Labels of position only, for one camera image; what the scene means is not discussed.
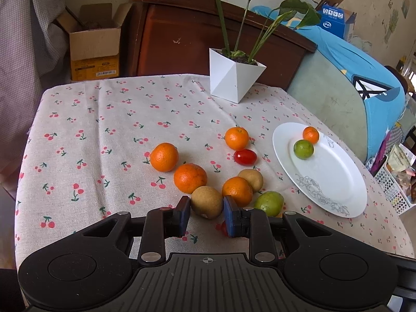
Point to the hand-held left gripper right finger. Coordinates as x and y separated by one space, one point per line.
230 217

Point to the blue covered chair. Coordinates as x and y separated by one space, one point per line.
341 52

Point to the red cherry tomato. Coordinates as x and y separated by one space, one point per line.
245 156
221 228

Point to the white angular plant pot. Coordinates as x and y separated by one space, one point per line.
227 78

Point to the orange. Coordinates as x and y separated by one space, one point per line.
236 138
237 191
311 134
164 157
190 178

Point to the light green mango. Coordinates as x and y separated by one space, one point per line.
269 203

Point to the white plate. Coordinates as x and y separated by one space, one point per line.
334 172

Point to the brown kiwi fruit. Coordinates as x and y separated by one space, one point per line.
251 179
207 201

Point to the colourful patterned cloth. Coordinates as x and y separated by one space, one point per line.
386 146

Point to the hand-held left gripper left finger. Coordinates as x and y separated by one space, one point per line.
183 216

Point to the dark wooden chair back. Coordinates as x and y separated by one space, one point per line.
396 78

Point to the pale green chair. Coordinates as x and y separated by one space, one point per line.
325 97

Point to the brown wooden headboard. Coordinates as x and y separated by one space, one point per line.
169 39

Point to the beige packet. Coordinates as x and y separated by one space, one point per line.
401 157

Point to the green leafy plant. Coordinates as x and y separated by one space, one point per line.
308 14

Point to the round green lime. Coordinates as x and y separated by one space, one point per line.
304 149

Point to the white perforated basket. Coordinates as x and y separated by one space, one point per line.
390 185

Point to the open cardboard box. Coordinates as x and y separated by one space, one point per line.
94 48

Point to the grey checked curtain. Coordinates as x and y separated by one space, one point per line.
22 55

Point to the blue and white carton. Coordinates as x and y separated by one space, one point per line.
333 22

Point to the cherry print tablecloth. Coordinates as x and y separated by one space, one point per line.
97 120

